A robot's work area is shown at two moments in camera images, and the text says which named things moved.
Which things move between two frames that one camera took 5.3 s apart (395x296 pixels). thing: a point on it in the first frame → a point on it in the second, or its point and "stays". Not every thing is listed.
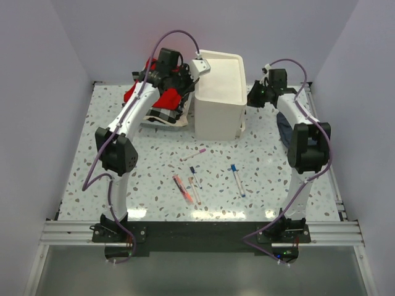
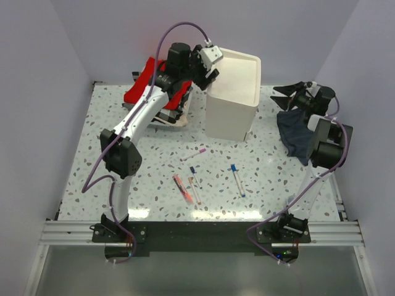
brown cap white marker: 192,186 stays
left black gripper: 191,87 → 203,82
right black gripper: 251,100 → 287,102
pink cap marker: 200,151 stays
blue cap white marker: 237,180 stays
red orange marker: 180,185 stays
